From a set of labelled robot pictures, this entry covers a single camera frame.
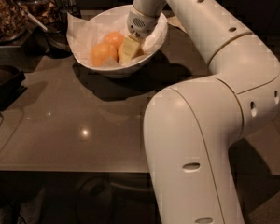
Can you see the dark tray device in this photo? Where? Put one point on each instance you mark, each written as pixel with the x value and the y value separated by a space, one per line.
pixel 11 79

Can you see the metal shelf block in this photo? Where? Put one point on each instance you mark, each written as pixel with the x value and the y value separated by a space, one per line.
pixel 25 52

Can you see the orange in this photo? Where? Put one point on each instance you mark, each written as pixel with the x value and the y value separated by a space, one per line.
pixel 115 39
pixel 139 53
pixel 102 52

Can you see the white ceramic bowl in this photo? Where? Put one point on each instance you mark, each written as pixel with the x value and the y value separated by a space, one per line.
pixel 115 69

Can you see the crumpled paper napkin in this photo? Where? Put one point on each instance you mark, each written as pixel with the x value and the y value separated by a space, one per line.
pixel 174 21

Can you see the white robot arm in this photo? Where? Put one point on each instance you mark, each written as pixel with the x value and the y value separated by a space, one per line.
pixel 190 126

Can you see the large glass snack jar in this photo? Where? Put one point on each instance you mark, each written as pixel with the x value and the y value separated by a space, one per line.
pixel 12 21

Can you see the small glass snack jar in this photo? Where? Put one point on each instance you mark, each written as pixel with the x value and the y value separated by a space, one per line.
pixel 45 11

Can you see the white spoon handle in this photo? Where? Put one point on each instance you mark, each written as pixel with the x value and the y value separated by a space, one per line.
pixel 30 17

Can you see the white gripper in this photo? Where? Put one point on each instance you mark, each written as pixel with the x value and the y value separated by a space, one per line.
pixel 142 23

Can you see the white paper bowl liner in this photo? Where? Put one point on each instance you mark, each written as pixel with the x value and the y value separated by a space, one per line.
pixel 84 34

